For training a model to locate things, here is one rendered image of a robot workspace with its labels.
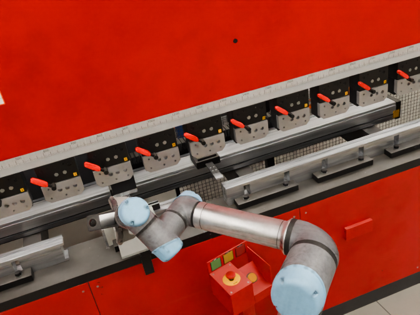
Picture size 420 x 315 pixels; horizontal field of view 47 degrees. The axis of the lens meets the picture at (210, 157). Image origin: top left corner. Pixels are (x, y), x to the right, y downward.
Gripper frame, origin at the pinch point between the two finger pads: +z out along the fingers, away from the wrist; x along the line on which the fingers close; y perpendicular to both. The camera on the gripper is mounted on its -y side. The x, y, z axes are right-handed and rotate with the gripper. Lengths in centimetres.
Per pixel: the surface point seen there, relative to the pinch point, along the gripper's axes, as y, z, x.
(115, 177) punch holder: 7.7, 34.7, 18.2
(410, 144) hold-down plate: 151, 34, 9
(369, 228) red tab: 126, 49, -27
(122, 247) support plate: 5.2, 32.6, -9.3
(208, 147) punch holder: 47, 30, 23
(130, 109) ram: 15.9, 18.1, 40.5
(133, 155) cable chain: 24, 77, 33
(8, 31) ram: -21, 0, 67
